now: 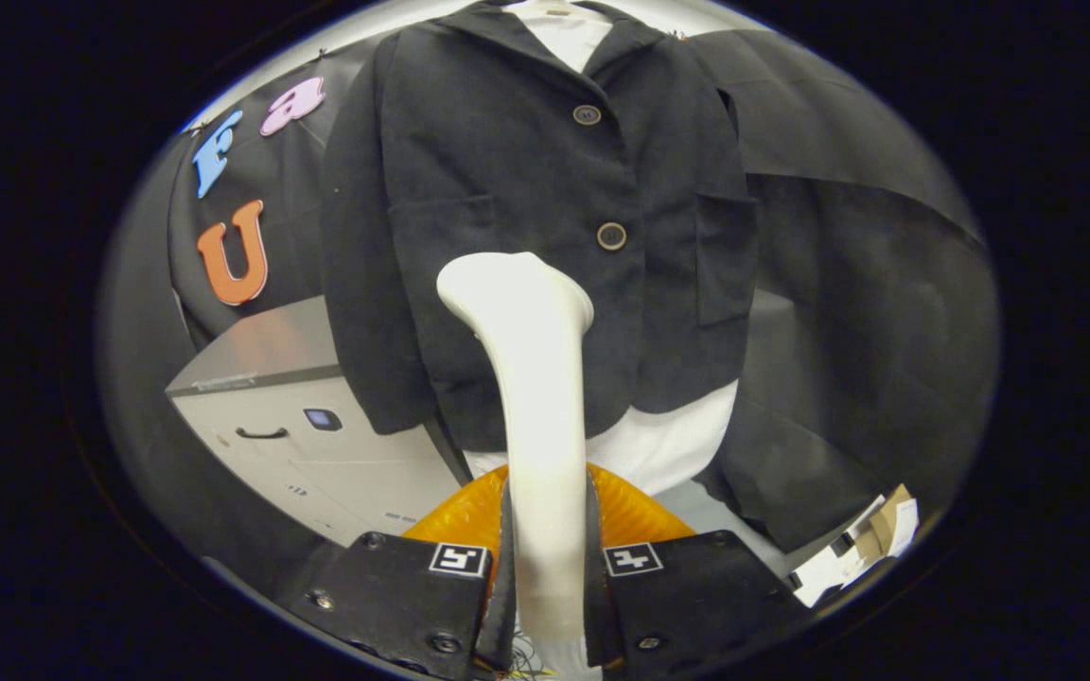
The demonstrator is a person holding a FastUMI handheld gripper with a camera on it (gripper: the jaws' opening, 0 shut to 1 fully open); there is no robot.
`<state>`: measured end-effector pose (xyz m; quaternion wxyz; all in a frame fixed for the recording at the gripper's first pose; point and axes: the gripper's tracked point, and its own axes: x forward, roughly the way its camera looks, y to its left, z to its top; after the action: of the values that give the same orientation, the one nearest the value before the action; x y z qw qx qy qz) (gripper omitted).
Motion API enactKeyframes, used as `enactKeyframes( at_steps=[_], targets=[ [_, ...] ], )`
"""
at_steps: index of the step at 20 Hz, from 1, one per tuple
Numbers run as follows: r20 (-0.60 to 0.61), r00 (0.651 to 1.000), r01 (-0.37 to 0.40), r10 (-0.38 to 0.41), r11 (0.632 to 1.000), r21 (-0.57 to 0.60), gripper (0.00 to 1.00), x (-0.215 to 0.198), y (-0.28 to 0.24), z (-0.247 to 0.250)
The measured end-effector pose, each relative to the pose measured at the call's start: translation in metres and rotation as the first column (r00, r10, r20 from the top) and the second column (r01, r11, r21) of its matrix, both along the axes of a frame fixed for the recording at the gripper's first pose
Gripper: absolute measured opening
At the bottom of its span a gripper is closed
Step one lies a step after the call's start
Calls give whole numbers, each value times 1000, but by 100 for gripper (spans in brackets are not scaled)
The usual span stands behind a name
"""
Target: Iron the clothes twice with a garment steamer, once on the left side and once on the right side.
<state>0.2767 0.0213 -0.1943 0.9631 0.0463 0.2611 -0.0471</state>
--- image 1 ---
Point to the grey drawer cabinet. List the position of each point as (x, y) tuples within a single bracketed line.
[(318, 473)]

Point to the brown cardboard box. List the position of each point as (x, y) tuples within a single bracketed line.
[(871, 525)]

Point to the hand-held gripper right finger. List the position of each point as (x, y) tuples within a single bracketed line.
[(602, 615)]

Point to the white cardboard box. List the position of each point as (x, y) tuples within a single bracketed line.
[(824, 572)]

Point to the cream clothes hanger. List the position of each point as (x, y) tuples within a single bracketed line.
[(559, 8)]

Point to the black backdrop cloth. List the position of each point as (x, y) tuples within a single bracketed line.
[(838, 284)]

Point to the black blazer jacket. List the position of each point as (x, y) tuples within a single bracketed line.
[(507, 170)]

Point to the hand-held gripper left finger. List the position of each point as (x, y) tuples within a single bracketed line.
[(500, 605)]

